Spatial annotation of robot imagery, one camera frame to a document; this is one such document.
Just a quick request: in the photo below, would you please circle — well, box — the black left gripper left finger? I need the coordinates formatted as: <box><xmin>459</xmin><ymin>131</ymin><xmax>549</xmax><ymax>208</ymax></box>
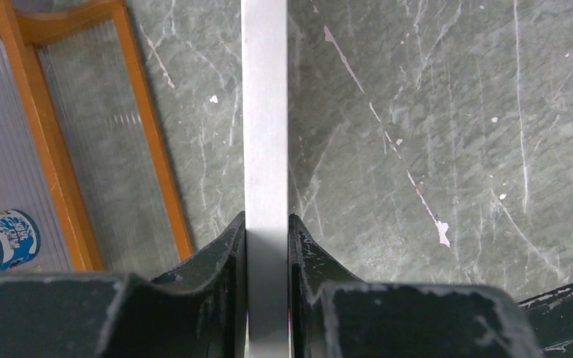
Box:
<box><xmin>0</xmin><ymin>213</ymin><xmax>247</xmax><ymax>357</ymax></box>

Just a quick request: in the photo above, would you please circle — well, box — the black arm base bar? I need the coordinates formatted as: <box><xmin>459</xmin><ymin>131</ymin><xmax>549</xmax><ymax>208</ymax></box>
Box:
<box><xmin>519</xmin><ymin>283</ymin><xmax>573</xmax><ymax>357</ymax></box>

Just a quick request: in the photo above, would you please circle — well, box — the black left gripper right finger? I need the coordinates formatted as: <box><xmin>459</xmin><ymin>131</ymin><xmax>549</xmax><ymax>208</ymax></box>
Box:
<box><xmin>289</xmin><ymin>214</ymin><xmax>542</xmax><ymax>357</ymax></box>

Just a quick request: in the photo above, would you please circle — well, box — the white picture frame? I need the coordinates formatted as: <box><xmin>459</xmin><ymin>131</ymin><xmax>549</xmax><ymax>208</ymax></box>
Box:
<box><xmin>241</xmin><ymin>0</ymin><xmax>289</xmax><ymax>357</ymax></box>

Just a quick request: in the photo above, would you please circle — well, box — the orange wooden rack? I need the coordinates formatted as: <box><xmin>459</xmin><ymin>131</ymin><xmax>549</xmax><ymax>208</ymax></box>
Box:
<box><xmin>0</xmin><ymin>1</ymin><xmax>194</xmax><ymax>277</ymax></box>

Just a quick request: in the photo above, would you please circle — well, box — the blue white round tin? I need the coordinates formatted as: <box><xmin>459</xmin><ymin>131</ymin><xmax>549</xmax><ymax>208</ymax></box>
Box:
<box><xmin>0</xmin><ymin>209</ymin><xmax>41</xmax><ymax>271</ymax></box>

